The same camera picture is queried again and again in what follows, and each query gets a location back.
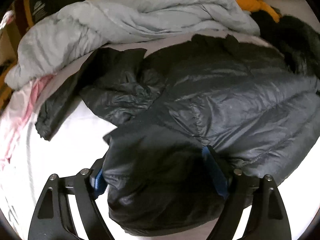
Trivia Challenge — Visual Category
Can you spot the light grey duvet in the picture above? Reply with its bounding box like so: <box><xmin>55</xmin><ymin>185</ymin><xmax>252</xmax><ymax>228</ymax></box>
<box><xmin>5</xmin><ymin>0</ymin><xmax>262</xmax><ymax>90</ymax></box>

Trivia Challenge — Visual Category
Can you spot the black fluffy garment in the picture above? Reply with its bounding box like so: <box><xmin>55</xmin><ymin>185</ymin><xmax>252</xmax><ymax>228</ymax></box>
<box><xmin>250</xmin><ymin>7</ymin><xmax>320</xmax><ymax>80</ymax></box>

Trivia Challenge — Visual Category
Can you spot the black puffer jacket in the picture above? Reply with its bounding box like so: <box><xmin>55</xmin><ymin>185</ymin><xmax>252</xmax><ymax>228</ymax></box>
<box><xmin>35</xmin><ymin>34</ymin><xmax>320</xmax><ymax>234</ymax></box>

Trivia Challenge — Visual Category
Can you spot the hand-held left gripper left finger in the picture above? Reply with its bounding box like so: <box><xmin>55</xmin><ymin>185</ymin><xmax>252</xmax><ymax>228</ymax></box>
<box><xmin>28</xmin><ymin>159</ymin><xmax>110</xmax><ymax>240</ymax></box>

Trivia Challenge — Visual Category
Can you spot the pink white cloth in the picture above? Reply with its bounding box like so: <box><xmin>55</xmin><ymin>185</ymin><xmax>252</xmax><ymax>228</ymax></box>
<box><xmin>0</xmin><ymin>76</ymin><xmax>54</xmax><ymax>170</ymax></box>

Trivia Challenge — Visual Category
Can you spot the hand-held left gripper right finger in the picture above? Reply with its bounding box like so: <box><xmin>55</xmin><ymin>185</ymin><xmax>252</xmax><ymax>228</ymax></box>
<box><xmin>201</xmin><ymin>145</ymin><xmax>293</xmax><ymax>240</ymax></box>

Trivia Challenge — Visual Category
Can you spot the orange cloth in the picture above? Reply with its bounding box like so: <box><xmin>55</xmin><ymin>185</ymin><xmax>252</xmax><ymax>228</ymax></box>
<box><xmin>234</xmin><ymin>0</ymin><xmax>283</xmax><ymax>23</ymax></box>

